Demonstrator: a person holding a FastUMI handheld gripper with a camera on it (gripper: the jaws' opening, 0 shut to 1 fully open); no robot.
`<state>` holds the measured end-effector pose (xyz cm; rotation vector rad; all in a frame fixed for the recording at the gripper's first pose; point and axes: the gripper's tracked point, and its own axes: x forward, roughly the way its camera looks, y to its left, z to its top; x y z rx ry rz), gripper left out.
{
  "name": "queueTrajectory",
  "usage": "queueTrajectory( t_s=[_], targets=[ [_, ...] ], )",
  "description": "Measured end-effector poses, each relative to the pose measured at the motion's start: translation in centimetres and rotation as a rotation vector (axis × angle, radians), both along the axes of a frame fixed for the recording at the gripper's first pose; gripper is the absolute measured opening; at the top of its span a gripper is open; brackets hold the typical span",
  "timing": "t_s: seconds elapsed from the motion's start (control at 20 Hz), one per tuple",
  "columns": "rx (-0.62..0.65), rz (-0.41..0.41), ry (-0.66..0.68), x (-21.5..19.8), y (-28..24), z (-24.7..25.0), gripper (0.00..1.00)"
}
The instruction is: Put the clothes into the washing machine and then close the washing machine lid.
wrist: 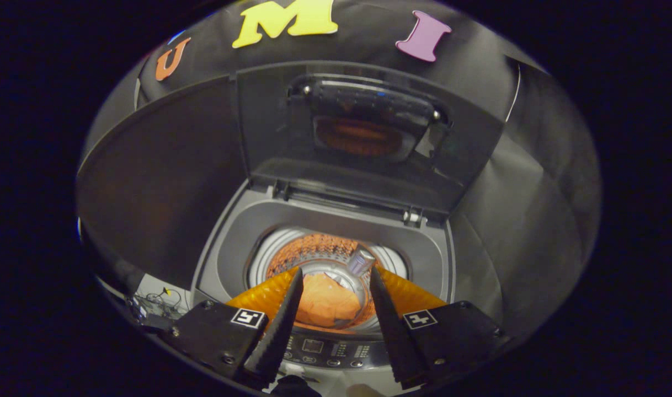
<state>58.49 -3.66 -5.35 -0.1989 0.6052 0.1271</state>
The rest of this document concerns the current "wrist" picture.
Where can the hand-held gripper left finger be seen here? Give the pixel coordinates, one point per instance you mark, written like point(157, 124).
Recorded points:
point(281, 325)

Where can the orange polo shirt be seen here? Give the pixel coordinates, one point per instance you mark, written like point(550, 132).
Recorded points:
point(328, 303)

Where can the beige cabinet with dark top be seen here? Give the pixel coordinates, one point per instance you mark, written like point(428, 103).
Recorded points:
point(165, 193)

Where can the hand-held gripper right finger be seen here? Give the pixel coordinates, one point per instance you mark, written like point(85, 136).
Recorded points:
point(391, 325)

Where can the grey washing machine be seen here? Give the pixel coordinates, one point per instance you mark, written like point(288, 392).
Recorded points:
point(236, 248)

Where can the dark washing machine lid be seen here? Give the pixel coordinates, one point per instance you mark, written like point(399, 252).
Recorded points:
point(270, 127)

